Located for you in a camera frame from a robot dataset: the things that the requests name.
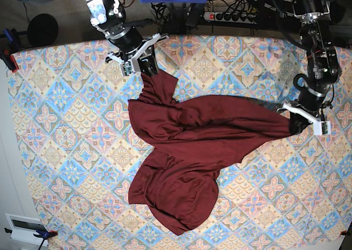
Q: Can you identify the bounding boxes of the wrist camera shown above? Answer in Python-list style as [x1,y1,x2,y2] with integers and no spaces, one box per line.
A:
[313,121,331,136]
[119,62,134,77]

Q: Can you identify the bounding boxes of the blue clamp lower left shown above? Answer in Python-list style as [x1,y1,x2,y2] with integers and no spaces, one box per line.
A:
[4,228,58,249]

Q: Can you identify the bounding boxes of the patterned tablecloth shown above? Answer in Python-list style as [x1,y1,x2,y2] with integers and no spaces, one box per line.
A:
[7,41,351,249]

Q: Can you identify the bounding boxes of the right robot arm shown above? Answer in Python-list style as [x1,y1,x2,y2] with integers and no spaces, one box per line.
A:
[85,0,167,76]

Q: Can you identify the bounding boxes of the white floor vent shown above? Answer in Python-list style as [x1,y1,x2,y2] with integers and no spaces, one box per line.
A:
[5,213,46,246]

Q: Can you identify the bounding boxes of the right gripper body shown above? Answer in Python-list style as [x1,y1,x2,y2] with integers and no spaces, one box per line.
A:
[106,26,168,64]

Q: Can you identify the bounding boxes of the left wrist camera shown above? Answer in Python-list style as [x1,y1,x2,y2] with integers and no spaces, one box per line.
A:
[313,121,331,136]

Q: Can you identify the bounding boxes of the blue clamp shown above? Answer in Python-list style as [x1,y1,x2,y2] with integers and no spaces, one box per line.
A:
[4,228,58,249]
[1,29,19,73]

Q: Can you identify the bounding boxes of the maroon t-shirt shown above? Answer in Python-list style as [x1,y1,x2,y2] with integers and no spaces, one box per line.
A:
[128,71,291,236]

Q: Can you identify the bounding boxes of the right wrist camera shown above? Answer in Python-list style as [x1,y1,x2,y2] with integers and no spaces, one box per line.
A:
[119,62,134,77]

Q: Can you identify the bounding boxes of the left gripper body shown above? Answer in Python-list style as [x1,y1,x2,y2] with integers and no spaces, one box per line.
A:
[276,86,332,121]

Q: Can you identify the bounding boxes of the blue clamp upper left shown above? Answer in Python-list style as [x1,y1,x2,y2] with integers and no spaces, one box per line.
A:
[1,29,19,73]

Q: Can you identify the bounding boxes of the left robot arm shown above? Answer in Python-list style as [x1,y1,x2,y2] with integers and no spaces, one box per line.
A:
[271,0,342,135]

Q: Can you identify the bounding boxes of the black round stool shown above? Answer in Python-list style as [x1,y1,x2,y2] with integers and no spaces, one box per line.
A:
[27,13,59,47]

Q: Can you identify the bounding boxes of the white power strip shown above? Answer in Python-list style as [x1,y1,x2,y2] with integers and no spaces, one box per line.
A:
[203,12,256,24]

